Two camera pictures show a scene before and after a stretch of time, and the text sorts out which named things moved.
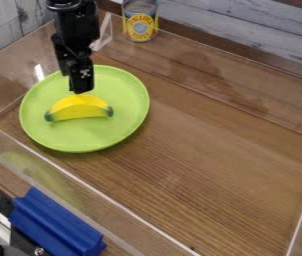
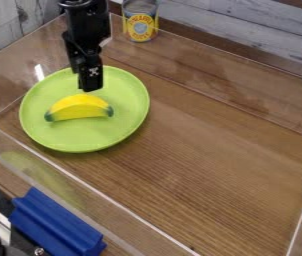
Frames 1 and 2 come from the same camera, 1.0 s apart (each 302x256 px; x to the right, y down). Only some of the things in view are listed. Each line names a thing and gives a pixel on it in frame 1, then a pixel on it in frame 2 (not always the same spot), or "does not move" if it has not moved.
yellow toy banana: x=79 y=106 does not move
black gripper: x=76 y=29 → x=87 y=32
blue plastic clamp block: x=54 y=227 does not move
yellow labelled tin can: x=140 y=15 does not move
